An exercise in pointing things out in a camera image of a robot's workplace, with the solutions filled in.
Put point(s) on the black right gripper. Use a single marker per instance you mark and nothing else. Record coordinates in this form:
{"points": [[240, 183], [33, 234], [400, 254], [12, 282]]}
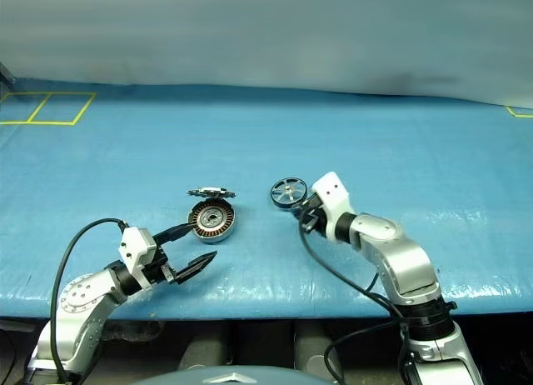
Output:
{"points": [[317, 218]]}

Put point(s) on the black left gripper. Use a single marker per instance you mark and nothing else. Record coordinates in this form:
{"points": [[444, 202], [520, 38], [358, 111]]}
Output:
{"points": [[160, 268]]}

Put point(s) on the silver spoked rotor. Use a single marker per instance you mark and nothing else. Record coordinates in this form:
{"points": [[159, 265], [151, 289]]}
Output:
{"points": [[288, 192]]}

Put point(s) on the silver round motor housing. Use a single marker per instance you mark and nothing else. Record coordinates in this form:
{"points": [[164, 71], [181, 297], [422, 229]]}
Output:
{"points": [[214, 220]]}

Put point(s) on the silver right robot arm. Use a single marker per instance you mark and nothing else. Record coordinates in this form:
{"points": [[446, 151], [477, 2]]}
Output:
{"points": [[399, 251]]}

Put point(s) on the round motor lid with circuit board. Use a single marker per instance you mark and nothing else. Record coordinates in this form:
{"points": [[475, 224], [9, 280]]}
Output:
{"points": [[212, 191]]}

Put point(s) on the grey rounded column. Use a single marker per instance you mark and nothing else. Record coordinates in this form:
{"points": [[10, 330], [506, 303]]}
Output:
{"points": [[310, 347], [204, 345]]}

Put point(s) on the grey domed shape with chevron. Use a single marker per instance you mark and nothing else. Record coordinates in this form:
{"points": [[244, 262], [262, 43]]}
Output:
{"points": [[237, 377]]}

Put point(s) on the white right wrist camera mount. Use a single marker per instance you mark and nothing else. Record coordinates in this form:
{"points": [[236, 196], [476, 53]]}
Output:
{"points": [[333, 197]]}

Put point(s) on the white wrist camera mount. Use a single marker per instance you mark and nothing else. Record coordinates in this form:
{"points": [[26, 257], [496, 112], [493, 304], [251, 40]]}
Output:
{"points": [[135, 247], [333, 197]]}

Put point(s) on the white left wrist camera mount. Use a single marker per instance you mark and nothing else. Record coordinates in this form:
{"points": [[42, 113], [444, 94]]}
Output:
{"points": [[135, 247]]}

